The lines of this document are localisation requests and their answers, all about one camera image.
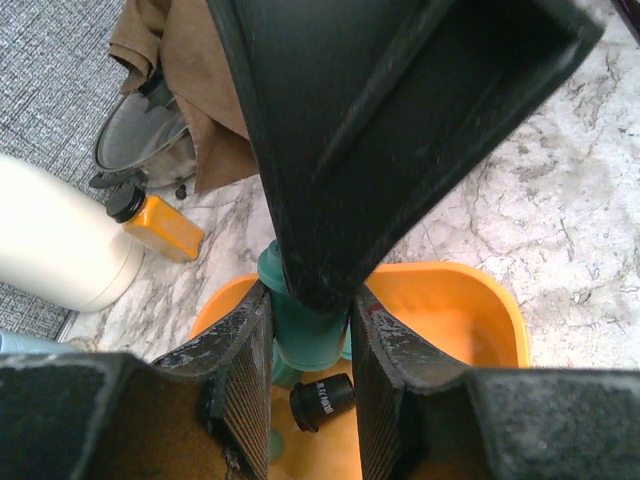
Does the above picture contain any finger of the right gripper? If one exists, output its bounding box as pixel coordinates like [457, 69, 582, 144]
[209, 1, 603, 313]

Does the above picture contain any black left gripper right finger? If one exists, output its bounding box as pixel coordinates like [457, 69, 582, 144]
[351, 289, 639, 479]

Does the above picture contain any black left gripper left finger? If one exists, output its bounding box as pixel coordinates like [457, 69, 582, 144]
[1, 283, 272, 479]

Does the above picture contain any black coffee capsule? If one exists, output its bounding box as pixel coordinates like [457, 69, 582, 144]
[289, 373, 356, 433]

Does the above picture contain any orange storage basket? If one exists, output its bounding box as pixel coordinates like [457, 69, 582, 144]
[188, 260, 530, 480]

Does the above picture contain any brown cloth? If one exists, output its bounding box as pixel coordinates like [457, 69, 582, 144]
[109, 0, 258, 192]

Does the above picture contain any orange juice bottle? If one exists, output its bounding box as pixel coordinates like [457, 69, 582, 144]
[106, 184, 205, 263]

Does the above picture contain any blue mug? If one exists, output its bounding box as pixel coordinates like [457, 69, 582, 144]
[0, 330, 77, 354]

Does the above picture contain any white thermos jug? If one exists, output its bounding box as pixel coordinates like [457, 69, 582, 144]
[1, 155, 144, 313]

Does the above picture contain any steel pot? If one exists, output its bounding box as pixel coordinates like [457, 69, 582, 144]
[89, 74, 196, 190]

